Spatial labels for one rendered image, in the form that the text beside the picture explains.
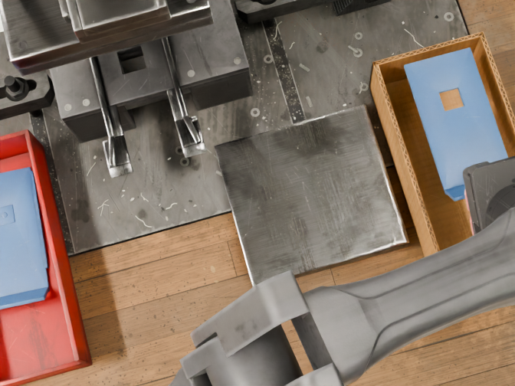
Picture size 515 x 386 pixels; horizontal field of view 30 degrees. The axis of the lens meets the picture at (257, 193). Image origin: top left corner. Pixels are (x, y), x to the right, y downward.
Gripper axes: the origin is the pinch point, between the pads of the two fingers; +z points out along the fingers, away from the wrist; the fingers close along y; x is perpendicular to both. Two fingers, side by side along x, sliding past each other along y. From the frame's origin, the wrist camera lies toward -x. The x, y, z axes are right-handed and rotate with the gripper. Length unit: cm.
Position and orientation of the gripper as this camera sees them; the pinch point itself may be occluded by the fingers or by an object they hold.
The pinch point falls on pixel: (482, 188)
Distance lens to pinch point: 95.0
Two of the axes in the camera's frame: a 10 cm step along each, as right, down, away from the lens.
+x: -9.6, 2.6, -0.4
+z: -1.1, -2.6, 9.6
